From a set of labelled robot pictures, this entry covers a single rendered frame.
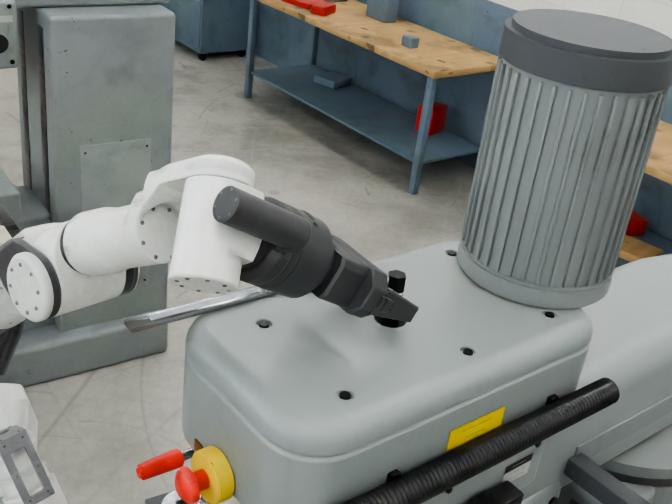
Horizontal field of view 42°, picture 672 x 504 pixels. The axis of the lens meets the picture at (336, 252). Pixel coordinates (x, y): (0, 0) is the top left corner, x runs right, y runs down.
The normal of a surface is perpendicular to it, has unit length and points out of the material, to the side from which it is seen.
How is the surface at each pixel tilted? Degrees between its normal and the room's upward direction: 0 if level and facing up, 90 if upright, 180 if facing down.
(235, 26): 90
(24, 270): 86
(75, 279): 61
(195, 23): 90
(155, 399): 0
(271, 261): 77
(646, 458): 0
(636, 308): 0
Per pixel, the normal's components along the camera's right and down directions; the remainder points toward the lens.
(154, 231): 0.74, -0.10
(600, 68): -0.17, 0.45
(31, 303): -0.63, 0.22
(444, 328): 0.11, -0.88
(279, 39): -0.78, 0.21
